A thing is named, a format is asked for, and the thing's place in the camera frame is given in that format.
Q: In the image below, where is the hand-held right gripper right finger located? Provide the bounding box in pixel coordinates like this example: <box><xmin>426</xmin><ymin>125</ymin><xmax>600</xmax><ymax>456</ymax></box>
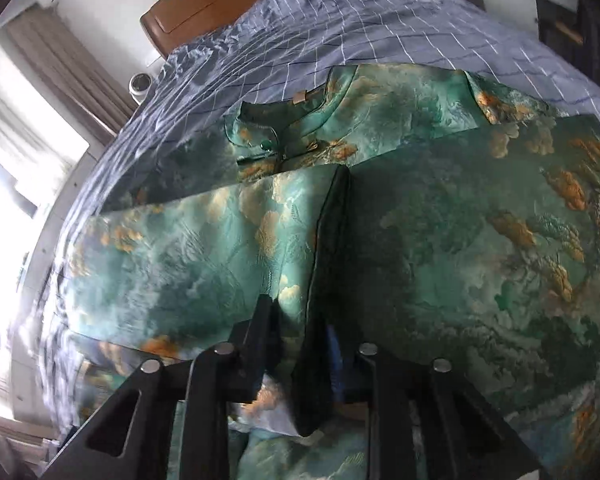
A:
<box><xmin>330</xmin><ymin>332</ymin><xmax>541</xmax><ymax>480</ymax></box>

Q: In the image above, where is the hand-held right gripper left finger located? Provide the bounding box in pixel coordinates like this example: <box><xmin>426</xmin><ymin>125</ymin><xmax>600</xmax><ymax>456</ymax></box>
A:
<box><xmin>45</xmin><ymin>296</ymin><xmax>281</xmax><ymax>480</ymax></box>

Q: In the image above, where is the green patterned padded jacket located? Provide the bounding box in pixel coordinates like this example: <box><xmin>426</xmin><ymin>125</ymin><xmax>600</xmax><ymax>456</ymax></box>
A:
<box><xmin>60</xmin><ymin>62</ymin><xmax>600</xmax><ymax>480</ymax></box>

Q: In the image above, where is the small white fan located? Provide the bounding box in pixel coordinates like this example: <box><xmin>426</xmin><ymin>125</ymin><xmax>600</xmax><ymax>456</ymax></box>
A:
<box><xmin>128</xmin><ymin>74</ymin><xmax>153</xmax><ymax>103</ymax></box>

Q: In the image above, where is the window with sheer curtain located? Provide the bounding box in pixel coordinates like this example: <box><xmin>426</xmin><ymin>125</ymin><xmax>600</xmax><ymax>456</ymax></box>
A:
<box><xmin>0</xmin><ymin>42</ymin><xmax>91</xmax><ymax>341</ymax></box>

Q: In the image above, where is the bed with blue checked sheet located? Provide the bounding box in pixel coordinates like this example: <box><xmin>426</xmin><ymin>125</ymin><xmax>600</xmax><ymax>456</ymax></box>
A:
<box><xmin>10</xmin><ymin>0</ymin><xmax>600</xmax><ymax>441</ymax></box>

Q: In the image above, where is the beige curtain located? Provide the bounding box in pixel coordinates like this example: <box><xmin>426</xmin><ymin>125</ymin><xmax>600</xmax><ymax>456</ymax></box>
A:
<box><xmin>5</xmin><ymin>7</ymin><xmax>136</xmax><ymax>136</ymax></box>

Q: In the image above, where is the wooden bed headboard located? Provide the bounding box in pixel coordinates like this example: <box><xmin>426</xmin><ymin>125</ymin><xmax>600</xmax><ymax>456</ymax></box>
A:
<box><xmin>140</xmin><ymin>0</ymin><xmax>426</xmax><ymax>58</ymax></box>

